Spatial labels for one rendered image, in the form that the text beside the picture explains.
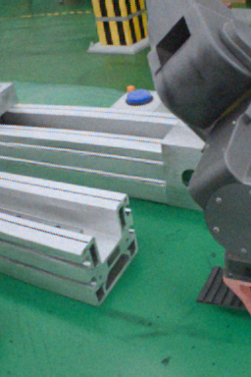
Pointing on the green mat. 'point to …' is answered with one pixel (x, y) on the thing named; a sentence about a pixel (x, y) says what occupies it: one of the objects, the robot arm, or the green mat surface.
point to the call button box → (142, 104)
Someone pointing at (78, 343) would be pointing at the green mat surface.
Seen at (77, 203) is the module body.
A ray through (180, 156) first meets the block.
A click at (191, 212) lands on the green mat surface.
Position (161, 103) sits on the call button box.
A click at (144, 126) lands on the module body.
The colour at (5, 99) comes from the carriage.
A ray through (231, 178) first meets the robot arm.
